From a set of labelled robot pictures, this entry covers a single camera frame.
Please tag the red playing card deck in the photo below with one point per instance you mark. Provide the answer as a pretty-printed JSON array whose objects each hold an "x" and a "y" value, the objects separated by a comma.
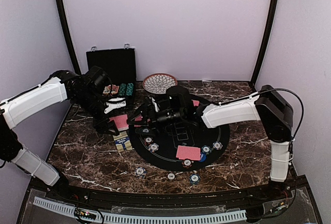
[{"x": 121, "y": 122}]

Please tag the white cable tray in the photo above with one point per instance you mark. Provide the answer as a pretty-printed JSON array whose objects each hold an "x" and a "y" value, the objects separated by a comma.
[{"x": 139, "y": 215}]

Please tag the cards in case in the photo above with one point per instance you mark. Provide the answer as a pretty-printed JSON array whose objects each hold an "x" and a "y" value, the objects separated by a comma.
[{"x": 106, "y": 91}]

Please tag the blue small blind button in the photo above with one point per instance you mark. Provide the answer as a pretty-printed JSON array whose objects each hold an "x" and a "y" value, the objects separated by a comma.
[{"x": 203, "y": 157}]

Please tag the patterned ceramic plate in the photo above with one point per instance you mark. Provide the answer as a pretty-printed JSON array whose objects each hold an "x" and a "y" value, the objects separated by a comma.
[{"x": 158, "y": 83}]

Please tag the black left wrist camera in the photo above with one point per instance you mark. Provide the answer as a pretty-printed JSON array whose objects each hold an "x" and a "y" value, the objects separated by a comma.
[{"x": 97, "y": 78}]

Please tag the black corner frame post left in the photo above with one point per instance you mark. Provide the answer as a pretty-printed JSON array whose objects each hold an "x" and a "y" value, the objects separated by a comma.
[{"x": 67, "y": 35}]

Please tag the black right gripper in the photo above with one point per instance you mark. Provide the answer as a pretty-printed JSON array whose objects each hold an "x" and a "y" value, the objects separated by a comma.
[{"x": 144, "y": 110}]

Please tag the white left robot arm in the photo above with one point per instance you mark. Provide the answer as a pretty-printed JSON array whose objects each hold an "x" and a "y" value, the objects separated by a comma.
[{"x": 85, "y": 90}]

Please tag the red card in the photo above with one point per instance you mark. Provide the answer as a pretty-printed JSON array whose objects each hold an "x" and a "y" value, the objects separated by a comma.
[{"x": 196, "y": 103}]

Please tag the round black poker mat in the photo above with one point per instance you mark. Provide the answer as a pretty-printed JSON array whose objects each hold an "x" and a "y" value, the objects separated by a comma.
[{"x": 170, "y": 137}]

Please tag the brown white chip stack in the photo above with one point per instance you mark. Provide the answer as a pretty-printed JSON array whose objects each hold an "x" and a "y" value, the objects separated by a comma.
[{"x": 170, "y": 176}]

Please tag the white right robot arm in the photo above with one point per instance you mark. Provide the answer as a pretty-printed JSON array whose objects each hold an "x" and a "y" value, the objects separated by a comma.
[{"x": 265, "y": 113}]

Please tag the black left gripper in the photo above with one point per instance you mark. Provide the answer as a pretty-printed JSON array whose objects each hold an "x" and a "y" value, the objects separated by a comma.
[{"x": 102, "y": 128}]

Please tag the green chip row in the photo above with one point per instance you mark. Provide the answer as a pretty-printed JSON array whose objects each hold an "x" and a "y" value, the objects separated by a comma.
[
  {"x": 129, "y": 89},
  {"x": 122, "y": 89}
]

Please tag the black poker chip case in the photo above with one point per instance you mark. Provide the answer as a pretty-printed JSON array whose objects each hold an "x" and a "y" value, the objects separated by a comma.
[{"x": 119, "y": 64}]

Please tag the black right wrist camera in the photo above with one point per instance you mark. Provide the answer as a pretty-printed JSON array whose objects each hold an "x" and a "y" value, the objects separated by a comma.
[{"x": 179, "y": 97}]

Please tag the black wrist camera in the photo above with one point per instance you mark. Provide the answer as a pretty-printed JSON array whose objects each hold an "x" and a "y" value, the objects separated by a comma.
[
  {"x": 97, "y": 78},
  {"x": 179, "y": 97}
]

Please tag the blue tan chip stack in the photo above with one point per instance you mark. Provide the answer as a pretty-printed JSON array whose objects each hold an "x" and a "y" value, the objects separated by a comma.
[{"x": 140, "y": 172}]

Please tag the red cards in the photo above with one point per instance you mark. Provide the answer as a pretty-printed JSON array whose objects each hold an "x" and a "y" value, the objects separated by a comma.
[
  {"x": 140, "y": 121},
  {"x": 188, "y": 152}
]

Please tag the green chip row right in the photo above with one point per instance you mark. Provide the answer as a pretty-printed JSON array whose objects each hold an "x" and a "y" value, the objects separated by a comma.
[{"x": 129, "y": 89}]

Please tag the black corner frame post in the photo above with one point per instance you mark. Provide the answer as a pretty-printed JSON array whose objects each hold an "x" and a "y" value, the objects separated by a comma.
[
  {"x": 264, "y": 43},
  {"x": 67, "y": 35}
]

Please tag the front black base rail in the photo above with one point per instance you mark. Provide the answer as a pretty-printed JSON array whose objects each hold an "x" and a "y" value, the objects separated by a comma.
[{"x": 253, "y": 197}]

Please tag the blue green chip stack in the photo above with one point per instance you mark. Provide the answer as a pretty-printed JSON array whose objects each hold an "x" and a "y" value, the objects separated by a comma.
[{"x": 194, "y": 179}]

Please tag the green chip row left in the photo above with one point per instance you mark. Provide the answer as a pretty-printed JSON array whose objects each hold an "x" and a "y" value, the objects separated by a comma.
[{"x": 122, "y": 89}]

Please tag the black corner frame post right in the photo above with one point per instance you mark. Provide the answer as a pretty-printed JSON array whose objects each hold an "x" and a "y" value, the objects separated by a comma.
[{"x": 264, "y": 43}]

